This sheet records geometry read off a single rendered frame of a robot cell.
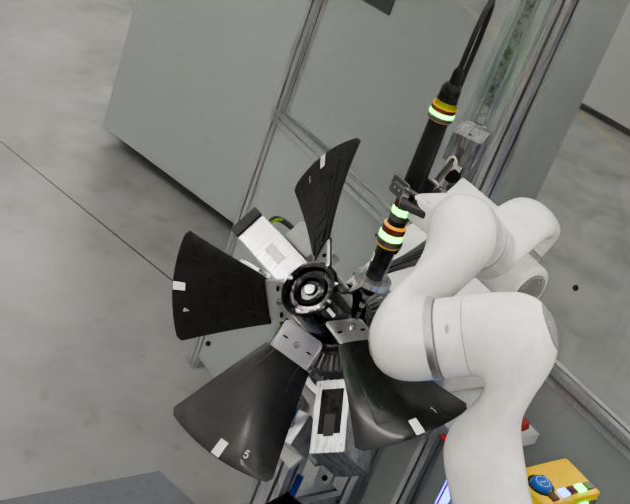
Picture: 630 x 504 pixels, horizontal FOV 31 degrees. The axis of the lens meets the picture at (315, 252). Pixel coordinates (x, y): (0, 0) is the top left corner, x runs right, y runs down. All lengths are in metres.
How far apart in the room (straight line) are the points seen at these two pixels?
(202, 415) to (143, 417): 1.54
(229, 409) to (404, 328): 0.82
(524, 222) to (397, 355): 0.42
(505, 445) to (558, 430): 1.34
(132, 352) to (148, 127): 1.43
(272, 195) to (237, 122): 1.22
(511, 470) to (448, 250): 0.28
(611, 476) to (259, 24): 2.56
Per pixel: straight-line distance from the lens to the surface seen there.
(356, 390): 2.03
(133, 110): 5.13
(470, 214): 1.45
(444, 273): 1.42
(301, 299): 2.13
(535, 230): 1.72
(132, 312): 4.13
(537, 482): 2.17
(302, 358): 2.18
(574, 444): 2.72
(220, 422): 2.14
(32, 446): 3.47
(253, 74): 4.61
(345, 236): 3.23
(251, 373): 2.15
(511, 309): 1.36
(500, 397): 1.38
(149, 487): 1.57
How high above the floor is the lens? 2.27
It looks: 28 degrees down
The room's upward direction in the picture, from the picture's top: 21 degrees clockwise
